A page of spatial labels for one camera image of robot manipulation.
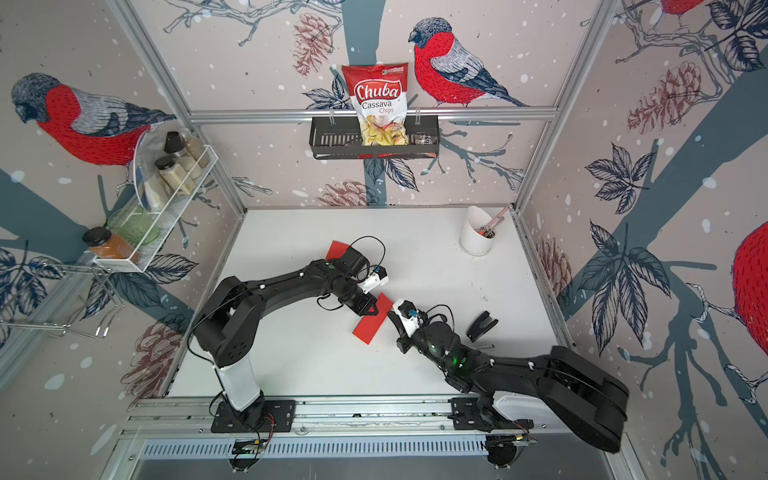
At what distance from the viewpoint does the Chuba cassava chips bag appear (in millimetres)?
806

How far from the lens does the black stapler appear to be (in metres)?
0.88

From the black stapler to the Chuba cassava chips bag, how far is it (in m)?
0.59
